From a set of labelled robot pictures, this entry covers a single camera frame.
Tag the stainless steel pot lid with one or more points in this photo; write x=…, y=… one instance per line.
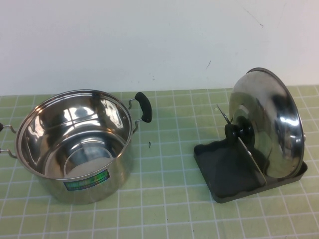
x=274, y=112

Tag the stainless steel cooking pot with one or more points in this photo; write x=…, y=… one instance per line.
x=117, y=179

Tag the green checkered tablecloth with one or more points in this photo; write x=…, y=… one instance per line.
x=162, y=199

